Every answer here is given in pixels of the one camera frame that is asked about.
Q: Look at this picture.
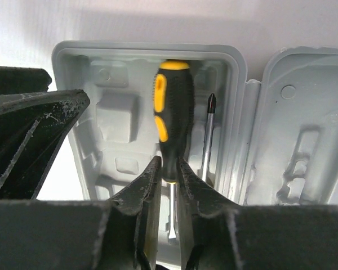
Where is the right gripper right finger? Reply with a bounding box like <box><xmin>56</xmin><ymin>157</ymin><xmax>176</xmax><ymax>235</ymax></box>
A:
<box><xmin>177</xmin><ymin>159</ymin><xmax>338</xmax><ymax>269</ymax></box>

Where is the black yellow screwdriver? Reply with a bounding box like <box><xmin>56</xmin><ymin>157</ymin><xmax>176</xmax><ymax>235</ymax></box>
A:
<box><xmin>201</xmin><ymin>93</ymin><xmax>216</xmax><ymax>183</ymax></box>
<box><xmin>153</xmin><ymin>60</ymin><xmax>195</xmax><ymax>241</ymax></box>

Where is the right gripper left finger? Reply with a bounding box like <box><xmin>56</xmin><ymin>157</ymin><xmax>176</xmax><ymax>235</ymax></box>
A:
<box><xmin>0</xmin><ymin>156</ymin><xmax>162</xmax><ymax>269</ymax></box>

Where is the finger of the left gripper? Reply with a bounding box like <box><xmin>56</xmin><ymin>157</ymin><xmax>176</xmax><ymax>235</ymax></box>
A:
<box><xmin>0</xmin><ymin>89</ymin><xmax>90</xmax><ymax>200</ymax></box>
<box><xmin>0</xmin><ymin>66</ymin><xmax>52</xmax><ymax>95</ymax></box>

